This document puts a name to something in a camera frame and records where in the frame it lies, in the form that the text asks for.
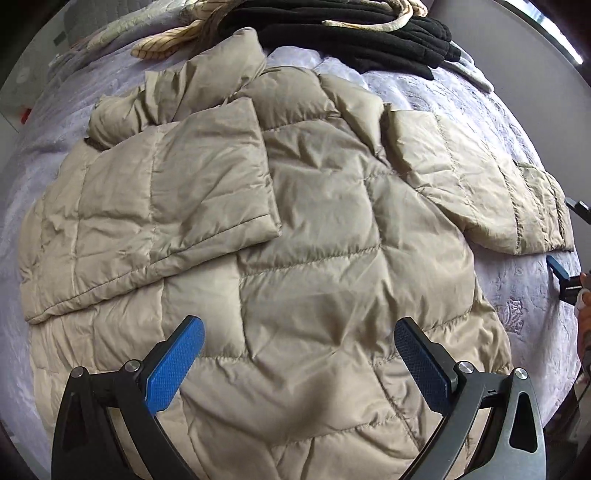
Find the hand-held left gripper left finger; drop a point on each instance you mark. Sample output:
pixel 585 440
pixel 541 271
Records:
pixel 178 360

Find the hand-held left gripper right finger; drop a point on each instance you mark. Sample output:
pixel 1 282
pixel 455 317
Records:
pixel 422 364

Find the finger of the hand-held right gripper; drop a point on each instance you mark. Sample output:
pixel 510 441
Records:
pixel 558 267
pixel 579 205

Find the beige puffer jacket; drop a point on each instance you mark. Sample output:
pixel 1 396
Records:
pixel 300 230

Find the person's right hand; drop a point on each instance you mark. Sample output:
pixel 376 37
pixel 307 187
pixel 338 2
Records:
pixel 585 332

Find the lavender plush blanket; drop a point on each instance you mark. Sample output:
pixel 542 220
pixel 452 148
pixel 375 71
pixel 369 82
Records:
pixel 461 106

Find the grey white cloth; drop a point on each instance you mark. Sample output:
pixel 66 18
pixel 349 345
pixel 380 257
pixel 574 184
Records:
pixel 471 67

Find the window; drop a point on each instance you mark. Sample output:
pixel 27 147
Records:
pixel 545 23

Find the black folded garment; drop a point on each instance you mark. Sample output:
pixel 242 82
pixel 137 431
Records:
pixel 369 41

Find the red packet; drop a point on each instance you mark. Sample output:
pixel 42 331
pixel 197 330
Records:
pixel 24 116

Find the cream striped garment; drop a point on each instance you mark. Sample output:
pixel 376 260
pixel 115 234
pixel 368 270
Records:
pixel 161 44

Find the floral quilt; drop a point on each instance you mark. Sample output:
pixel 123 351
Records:
pixel 138 18

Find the grey quilted pillow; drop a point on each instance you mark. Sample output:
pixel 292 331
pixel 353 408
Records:
pixel 87 16

